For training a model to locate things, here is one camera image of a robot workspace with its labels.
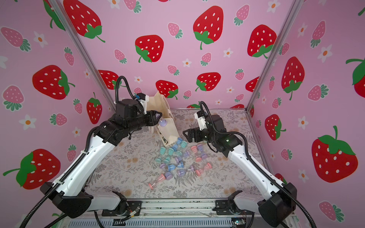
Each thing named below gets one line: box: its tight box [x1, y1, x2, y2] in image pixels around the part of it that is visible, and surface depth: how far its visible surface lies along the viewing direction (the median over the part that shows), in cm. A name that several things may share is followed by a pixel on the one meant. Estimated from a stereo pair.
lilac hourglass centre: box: [177, 168, 186, 177], surface depth 85 cm
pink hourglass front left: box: [148, 173, 166, 190], surface depth 83 cm
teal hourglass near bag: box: [159, 146, 166, 155], surface depth 97 cm
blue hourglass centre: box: [167, 164, 176, 172], surface depth 88 cm
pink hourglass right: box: [195, 162, 213, 177], surface depth 88 cm
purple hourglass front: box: [164, 171, 174, 181], surface depth 85 cm
